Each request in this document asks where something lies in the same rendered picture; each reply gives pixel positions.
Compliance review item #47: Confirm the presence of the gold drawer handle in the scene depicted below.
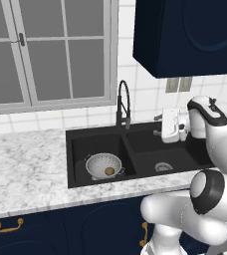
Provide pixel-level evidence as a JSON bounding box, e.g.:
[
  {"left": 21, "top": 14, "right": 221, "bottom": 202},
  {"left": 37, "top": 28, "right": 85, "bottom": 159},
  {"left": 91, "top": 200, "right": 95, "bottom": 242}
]
[{"left": 0, "top": 217, "right": 25, "bottom": 234}]

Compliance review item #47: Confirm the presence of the grey framed window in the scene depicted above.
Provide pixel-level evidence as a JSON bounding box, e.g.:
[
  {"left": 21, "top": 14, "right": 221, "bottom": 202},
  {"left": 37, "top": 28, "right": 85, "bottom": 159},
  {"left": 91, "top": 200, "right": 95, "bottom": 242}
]
[{"left": 0, "top": 0, "right": 120, "bottom": 116}]

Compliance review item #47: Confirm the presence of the black double sink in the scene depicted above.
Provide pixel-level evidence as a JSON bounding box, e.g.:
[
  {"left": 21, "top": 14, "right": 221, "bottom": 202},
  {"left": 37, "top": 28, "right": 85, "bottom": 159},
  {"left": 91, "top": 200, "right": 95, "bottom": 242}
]
[{"left": 65, "top": 121, "right": 220, "bottom": 189}]

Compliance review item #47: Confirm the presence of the gold cupboard door handle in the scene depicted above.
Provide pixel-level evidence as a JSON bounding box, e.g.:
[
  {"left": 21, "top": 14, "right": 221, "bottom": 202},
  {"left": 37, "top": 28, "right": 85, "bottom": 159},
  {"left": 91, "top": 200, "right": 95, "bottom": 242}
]
[{"left": 138, "top": 221, "right": 150, "bottom": 249}]

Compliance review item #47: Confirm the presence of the black spring faucet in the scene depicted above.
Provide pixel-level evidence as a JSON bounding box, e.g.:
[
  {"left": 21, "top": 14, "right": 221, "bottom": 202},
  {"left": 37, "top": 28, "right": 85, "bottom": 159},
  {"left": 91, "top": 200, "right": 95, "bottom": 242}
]
[{"left": 114, "top": 79, "right": 132, "bottom": 130}]

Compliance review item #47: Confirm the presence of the white metal colander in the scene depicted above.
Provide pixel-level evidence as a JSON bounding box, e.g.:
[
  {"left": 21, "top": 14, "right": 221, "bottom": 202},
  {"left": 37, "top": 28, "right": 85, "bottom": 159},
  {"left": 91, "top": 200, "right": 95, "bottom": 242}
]
[{"left": 84, "top": 151, "right": 126, "bottom": 181}]

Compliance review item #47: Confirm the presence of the grey window latch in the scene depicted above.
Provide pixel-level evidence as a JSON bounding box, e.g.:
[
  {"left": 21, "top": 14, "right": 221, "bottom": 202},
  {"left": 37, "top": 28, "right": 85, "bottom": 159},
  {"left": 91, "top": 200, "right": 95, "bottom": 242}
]
[{"left": 17, "top": 32, "right": 27, "bottom": 48}]

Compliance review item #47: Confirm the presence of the navy cupboard door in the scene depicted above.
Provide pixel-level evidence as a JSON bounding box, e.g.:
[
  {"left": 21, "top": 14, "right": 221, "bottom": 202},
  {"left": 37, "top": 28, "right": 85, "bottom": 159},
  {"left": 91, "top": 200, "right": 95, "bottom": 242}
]
[{"left": 63, "top": 196, "right": 156, "bottom": 255}]

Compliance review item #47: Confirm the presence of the navy wall cupboard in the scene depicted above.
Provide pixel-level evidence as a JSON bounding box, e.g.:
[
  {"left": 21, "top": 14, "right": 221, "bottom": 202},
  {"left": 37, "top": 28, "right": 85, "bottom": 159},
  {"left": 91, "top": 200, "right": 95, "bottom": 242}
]
[{"left": 132, "top": 0, "right": 227, "bottom": 80}]

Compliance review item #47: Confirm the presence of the silver sink drain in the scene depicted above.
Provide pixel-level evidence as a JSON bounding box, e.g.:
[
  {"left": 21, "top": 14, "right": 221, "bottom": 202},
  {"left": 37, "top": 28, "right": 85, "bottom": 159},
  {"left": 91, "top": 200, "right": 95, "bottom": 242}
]
[{"left": 153, "top": 161, "right": 170, "bottom": 173}]

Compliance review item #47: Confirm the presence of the grey wall outlet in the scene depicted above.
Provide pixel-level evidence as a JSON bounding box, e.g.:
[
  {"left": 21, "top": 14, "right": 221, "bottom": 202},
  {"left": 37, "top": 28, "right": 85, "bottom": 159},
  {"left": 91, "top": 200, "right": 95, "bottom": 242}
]
[
  {"left": 179, "top": 77, "right": 194, "bottom": 93},
  {"left": 165, "top": 78, "right": 180, "bottom": 94}
]

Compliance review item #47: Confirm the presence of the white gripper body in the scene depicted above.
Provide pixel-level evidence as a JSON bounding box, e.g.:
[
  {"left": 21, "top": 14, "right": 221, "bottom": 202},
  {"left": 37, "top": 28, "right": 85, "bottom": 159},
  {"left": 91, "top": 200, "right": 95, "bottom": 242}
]
[{"left": 160, "top": 108, "right": 182, "bottom": 144}]

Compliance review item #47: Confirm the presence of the navy drawer front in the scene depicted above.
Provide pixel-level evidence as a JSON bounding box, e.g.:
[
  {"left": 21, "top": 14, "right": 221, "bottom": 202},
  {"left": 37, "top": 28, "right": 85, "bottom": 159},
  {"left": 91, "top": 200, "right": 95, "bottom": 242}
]
[{"left": 0, "top": 209, "right": 68, "bottom": 255}]

